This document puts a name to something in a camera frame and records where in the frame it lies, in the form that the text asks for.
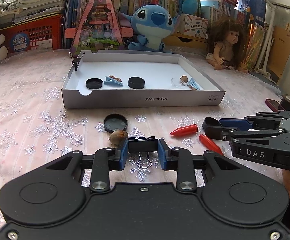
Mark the stack of papers and books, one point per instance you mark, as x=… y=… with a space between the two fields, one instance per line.
x=13 y=12

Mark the blue Stitch plush toy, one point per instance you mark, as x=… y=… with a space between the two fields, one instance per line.
x=151 y=23

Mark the white cardboard box tray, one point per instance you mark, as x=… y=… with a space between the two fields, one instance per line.
x=125 y=79

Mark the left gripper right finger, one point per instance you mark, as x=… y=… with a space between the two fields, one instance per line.
x=163 y=152

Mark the black round lid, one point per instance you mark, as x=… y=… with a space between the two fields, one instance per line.
x=115 y=122
x=94 y=83

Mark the black round lid in tray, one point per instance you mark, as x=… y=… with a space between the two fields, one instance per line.
x=94 y=83

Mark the black round puck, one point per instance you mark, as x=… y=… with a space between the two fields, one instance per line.
x=136 y=82

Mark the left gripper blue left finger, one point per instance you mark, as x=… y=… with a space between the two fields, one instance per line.
x=121 y=155

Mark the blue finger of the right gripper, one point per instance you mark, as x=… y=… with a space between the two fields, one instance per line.
x=242 y=124
x=218 y=132

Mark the red plastic crate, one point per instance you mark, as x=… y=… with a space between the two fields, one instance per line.
x=43 y=33

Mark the red card box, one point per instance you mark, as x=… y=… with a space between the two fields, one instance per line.
x=274 y=105

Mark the black binder clip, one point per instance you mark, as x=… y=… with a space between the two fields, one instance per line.
x=75 y=61
x=143 y=147

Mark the row of books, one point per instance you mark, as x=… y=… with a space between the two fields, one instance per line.
x=244 y=12

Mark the black binder clip on tray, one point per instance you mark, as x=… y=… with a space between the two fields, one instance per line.
x=75 y=61

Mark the yellow wooden drawer shelf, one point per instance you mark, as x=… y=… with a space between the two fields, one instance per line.
x=185 y=43

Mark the red crayon cap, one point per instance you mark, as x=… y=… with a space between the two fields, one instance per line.
x=184 y=131
x=210 y=144

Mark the brown-haired baby doll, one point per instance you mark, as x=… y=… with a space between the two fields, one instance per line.
x=226 y=44

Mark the pink triangular toy house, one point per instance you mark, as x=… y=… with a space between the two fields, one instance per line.
x=99 y=29

